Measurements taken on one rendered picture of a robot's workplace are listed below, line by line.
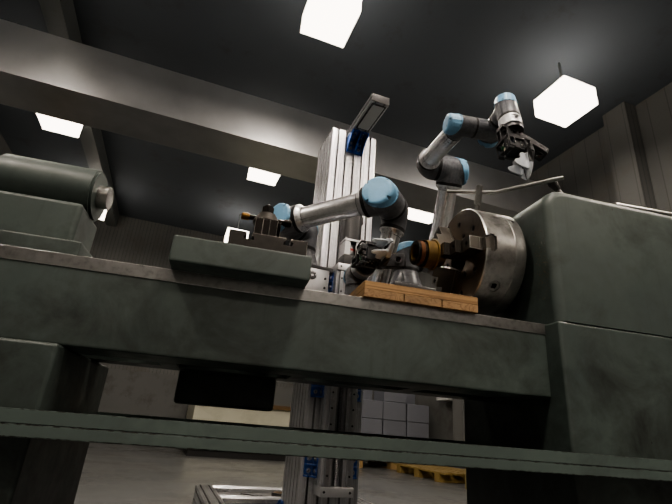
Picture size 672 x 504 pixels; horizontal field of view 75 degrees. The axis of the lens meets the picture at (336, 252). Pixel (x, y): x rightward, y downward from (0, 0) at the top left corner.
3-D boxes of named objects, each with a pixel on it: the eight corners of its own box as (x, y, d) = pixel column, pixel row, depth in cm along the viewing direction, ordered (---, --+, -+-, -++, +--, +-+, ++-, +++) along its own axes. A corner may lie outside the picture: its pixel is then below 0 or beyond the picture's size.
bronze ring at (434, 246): (434, 247, 140) (407, 243, 138) (448, 236, 132) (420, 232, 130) (435, 275, 137) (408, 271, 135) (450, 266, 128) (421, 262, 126)
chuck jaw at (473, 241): (472, 249, 134) (494, 235, 123) (472, 265, 132) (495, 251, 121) (439, 243, 132) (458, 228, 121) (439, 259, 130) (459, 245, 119)
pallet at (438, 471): (501, 486, 596) (500, 476, 600) (440, 483, 568) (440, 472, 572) (444, 473, 717) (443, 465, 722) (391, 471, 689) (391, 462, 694)
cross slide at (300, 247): (280, 303, 140) (282, 289, 142) (306, 259, 101) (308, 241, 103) (223, 295, 137) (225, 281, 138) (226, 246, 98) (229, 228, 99)
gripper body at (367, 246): (361, 261, 132) (350, 273, 143) (388, 265, 134) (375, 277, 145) (362, 238, 135) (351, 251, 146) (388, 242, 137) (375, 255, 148)
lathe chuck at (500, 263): (454, 311, 151) (464, 222, 154) (510, 317, 120) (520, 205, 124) (430, 308, 149) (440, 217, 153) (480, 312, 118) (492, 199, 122)
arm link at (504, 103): (508, 111, 160) (520, 92, 153) (513, 132, 155) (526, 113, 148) (487, 107, 159) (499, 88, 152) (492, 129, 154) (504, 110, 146)
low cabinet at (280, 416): (273, 451, 900) (278, 409, 931) (303, 462, 707) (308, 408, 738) (180, 446, 846) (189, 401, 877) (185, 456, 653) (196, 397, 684)
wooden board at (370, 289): (418, 336, 143) (418, 324, 144) (478, 312, 110) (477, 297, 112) (328, 324, 137) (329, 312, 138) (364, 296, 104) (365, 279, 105)
